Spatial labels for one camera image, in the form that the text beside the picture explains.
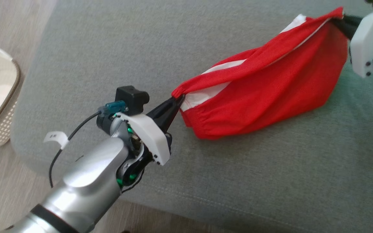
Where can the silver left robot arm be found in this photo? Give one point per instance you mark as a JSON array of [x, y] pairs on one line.
[[86, 184]]

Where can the blue left camera connector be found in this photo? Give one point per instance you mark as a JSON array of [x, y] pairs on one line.
[[113, 106]]

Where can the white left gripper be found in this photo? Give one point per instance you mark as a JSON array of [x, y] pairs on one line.
[[151, 136]]

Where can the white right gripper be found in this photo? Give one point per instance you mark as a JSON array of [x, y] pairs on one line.
[[367, 38]]

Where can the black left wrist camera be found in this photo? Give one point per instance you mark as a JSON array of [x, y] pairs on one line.
[[131, 98]]

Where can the grey fabric sofa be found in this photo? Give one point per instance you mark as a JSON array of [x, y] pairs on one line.
[[108, 48]]

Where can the red mesh shorts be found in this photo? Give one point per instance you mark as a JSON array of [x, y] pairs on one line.
[[270, 84]]

